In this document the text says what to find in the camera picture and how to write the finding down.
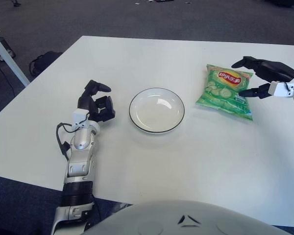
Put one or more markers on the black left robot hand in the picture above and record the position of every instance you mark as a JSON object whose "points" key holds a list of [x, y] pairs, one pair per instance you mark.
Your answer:
{"points": [[88, 102]]}

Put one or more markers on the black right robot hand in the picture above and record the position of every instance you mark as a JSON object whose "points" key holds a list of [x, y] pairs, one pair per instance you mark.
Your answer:
{"points": [[276, 71]]}

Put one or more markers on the green potato chips bag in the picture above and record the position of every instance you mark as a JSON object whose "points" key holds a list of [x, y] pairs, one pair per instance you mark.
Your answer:
{"points": [[223, 98]]}

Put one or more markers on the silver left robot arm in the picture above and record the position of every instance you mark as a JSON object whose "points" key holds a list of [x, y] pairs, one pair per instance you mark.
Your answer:
{"points": [[80, 142]]}

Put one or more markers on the white plate with black rim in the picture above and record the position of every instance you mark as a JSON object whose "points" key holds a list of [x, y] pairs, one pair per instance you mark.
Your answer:
{"points": [[156, 111]]}

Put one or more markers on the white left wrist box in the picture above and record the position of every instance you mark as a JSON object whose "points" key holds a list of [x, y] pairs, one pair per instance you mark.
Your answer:
{"points": [[79, 116]]}

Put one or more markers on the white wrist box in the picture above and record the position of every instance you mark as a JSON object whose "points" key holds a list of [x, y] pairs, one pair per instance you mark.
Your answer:
{"points": [[280, 89], [79, 116]]}

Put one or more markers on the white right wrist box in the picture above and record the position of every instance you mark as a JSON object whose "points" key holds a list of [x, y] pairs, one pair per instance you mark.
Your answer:
{"points": [[280, 89]]}

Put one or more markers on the black backpack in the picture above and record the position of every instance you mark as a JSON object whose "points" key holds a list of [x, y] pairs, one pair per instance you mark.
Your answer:
{"points": [[46, 61]]}

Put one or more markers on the white side table leg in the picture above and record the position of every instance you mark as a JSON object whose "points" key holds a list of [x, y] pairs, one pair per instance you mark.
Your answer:
{"points": [[5, 56]]}

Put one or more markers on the grey robot torso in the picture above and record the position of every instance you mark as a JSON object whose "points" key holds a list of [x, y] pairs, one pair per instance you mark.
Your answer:
{"points": [[186, 220]]}

